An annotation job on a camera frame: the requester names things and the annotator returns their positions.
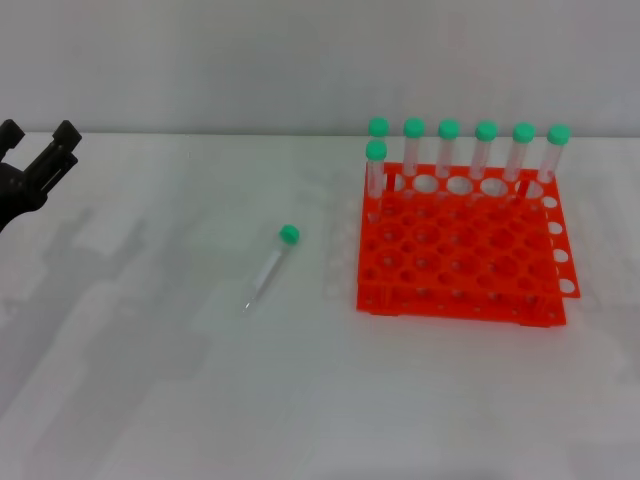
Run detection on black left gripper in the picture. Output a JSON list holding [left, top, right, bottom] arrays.
[[0, 118, 83, 235]]

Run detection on clear test tube green cap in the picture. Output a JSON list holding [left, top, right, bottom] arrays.
[[368, 116, 392, 169], [365, 140, 389, 225], [501, 121, 537, 185], [434, 118, 462, 182], [402, 117, 427, 180], [536, 123, 572, 186], [239, 224, 302, 316], [468, 120, 499, 184]]

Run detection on orange plastic test tube rack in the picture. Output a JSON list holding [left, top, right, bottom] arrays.
[[355, 162, 583, 329]]

